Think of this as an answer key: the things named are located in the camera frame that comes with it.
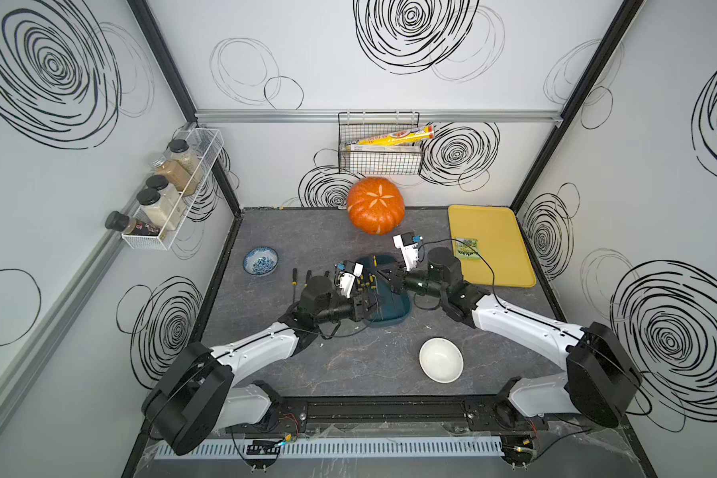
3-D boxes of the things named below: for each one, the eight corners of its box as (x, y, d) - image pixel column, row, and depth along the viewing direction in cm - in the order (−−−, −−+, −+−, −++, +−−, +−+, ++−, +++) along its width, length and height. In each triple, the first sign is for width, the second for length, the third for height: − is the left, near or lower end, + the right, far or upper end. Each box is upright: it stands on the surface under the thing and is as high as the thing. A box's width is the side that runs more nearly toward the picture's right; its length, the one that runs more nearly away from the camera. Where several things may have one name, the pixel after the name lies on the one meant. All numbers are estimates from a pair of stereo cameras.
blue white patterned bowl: (243, 278, 101) (239, 271, 98) (251, 253, 108) (247, 246, 105) (276, 278, 101) (273, 271, 98) (281, 253, 108) (278, 246, 105)
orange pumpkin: (362, 248, 109) (362, 219, 98) (344, 214, 121) (342, 184, 109) (406, 233, 114) (411, 204, 102) (384, 202, 126) (387, 172, 114)
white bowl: (419, 385, 80) (422, 380, 76) (415, 344, 88) (417, 337, 83) (462, 385, 80) (468, 380, 76) (454, 344, 88) (459, 337, 83)
